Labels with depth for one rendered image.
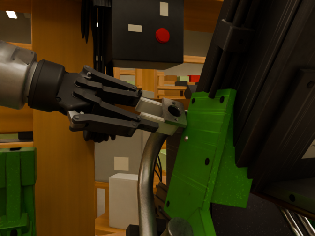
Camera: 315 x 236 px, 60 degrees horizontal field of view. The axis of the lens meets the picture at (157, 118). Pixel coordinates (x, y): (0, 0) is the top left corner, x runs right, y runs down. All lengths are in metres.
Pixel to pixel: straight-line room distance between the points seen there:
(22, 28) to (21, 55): 10.33
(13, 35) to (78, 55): 10.03
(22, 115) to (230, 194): 0.56
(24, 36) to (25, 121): 9.93
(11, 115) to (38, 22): 0.24
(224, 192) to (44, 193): 0.45
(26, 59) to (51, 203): 0.40
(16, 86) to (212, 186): 0.29
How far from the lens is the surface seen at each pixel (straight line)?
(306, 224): 0.49
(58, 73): 0.42
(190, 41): 12.00
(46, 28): 0.71
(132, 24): 0.63
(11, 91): 0.41
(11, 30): 10.77
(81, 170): 0.71
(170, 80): 8.03
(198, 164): 0.41
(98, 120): 0.40
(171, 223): 0.38
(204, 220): 0.38
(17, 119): 0.79
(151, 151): 0.52
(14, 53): 0.43
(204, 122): 0.42
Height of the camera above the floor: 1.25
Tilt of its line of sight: 2 degrees down
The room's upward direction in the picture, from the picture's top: straight up
